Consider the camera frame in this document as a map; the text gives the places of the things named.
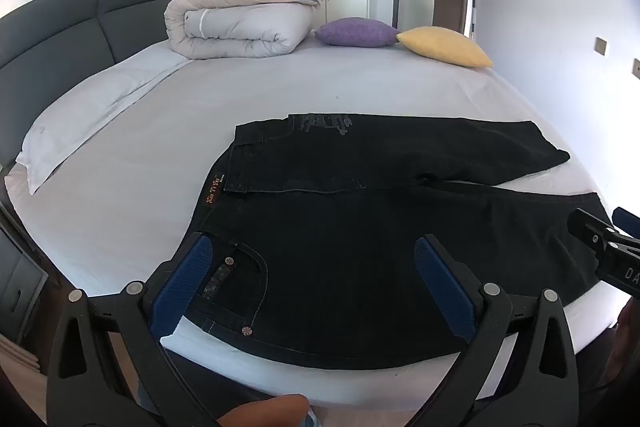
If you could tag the purple cushion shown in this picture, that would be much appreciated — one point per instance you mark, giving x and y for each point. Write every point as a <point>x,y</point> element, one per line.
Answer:
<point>355,32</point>

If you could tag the grey nightstand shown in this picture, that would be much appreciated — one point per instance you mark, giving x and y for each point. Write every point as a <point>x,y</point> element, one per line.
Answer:
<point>17,277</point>

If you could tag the wall switch plate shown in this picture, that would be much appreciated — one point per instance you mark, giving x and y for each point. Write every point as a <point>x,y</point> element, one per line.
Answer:
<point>636,69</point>
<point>600,46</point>

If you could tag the bed with white sheet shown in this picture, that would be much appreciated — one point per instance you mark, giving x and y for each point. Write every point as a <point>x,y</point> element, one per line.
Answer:
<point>150,207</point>

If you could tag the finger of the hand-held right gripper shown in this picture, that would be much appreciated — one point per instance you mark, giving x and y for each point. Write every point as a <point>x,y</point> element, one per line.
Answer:
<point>590,227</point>
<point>627,222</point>

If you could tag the folded beige duvet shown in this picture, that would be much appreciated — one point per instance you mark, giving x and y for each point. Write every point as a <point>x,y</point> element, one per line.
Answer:
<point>235,22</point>

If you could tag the white pillow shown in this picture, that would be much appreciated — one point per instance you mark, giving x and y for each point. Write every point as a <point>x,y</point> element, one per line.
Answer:
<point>95,117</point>

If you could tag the grey upholstered headboard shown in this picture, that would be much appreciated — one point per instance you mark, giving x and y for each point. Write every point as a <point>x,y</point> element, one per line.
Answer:
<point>55,37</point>

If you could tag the black denim pants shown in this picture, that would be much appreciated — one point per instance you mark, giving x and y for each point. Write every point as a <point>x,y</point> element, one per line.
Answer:
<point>350,217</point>

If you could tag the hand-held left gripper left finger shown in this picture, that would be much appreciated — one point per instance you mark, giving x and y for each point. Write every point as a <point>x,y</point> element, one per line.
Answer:
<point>182,282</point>

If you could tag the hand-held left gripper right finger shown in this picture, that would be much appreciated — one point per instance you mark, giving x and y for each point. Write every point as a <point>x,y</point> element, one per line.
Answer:
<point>445,287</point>

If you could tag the person's leg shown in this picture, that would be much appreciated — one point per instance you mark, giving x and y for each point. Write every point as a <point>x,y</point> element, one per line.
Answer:
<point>272,412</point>

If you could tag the yellow cushion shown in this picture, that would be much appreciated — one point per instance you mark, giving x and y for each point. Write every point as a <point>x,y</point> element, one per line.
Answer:
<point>445,47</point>

